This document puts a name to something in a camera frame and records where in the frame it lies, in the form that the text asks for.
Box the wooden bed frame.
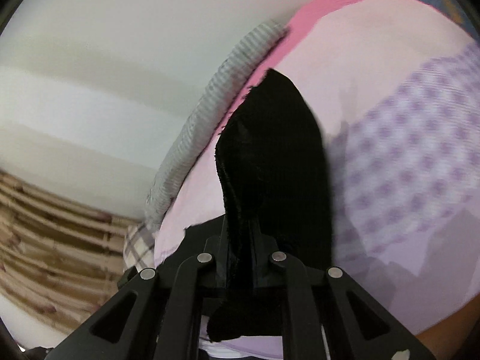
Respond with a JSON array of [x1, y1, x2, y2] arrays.
[[416, 296, 480, 359]]

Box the striped grey white blanket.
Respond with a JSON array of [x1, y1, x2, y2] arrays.
[[145, 20, 288, 233]]

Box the plaid pillow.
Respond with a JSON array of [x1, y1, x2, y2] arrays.
[[123, 223, 155, 271]]

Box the pink purple bedsheet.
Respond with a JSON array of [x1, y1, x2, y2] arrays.
[[153, 0, 480, 359]]

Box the black pants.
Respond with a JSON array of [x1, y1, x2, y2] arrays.
[[207, 69, 333, 342]]

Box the brown patterned curtain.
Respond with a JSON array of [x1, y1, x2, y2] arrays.
[[1, 172, 136, 334]]

